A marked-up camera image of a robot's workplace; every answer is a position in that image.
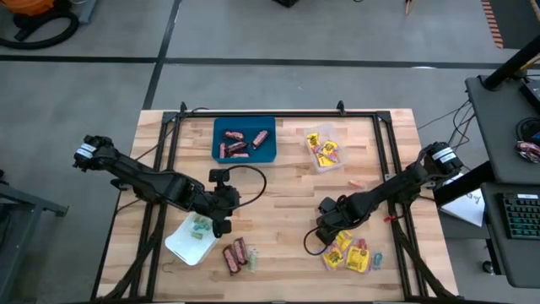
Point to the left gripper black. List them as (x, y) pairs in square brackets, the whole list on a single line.
[(221, 204)]

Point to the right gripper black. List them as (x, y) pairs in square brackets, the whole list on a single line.
[(348, 211)]

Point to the yellow candy pack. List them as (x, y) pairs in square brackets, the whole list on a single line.
[(312, 140), (358, 259), (325, 160), (333, 258), (329, 148), (343, 241)]

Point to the green gummy clear wrapper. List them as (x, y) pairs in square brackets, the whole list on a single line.
[(252, 259), (197, 235)]

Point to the chocolate bar brown wrapper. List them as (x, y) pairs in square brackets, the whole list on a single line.
[(260, 139), (241, 251), (222, 150), (234, 135), (240, 155), (237, 147), (231, 259)]

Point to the red gummy clear wrapper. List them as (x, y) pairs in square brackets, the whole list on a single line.
[(362, 244)]

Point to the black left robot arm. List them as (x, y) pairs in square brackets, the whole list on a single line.
[(139, 179)]

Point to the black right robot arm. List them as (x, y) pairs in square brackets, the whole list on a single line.
[(392, 186)]

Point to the candy pile on desk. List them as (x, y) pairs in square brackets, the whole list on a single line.
[(529, 151)]

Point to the white plastic bin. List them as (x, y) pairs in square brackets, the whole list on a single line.
[(181, 249)]

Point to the small red tag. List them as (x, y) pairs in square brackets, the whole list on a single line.
[(389, 219)]

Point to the clear plastic bin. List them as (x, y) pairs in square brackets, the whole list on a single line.
[(342, 162)]

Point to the blue plastic bin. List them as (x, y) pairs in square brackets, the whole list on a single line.
[(266, 156)]

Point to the white paper sheet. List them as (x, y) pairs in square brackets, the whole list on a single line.
[(468, 207)]

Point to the black stand bar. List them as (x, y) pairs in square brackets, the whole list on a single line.
[(464, 183)]

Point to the grey desk with keyboard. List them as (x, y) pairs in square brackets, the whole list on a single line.
[(493, 253)]

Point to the black metal table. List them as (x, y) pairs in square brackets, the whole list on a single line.
[(34, 202)]

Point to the black keyboard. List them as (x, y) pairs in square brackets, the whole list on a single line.
[(523, 215)]

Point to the black floor object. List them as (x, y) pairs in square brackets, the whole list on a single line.
[(287, 2)]

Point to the yellow wooden leg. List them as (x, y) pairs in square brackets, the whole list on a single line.
[(408, 6)]

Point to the black device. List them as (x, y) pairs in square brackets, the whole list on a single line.
[(532, 95)]

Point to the black pole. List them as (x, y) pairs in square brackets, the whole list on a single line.
[(510, 65)]

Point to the orange vacuum cleaner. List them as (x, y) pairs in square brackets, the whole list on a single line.
[(25, 5)]

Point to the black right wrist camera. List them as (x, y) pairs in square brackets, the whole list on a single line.
[(328, 205)]

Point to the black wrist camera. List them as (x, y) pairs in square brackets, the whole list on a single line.
[(219, 176), (328, 205)]

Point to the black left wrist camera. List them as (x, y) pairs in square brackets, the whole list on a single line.
[(219, 176)]

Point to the black aluminium table frame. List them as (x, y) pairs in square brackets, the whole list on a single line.
[(274, 114)]

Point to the black frame clamp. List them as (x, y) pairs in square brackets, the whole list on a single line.
[(340, 107), (183, 108)]

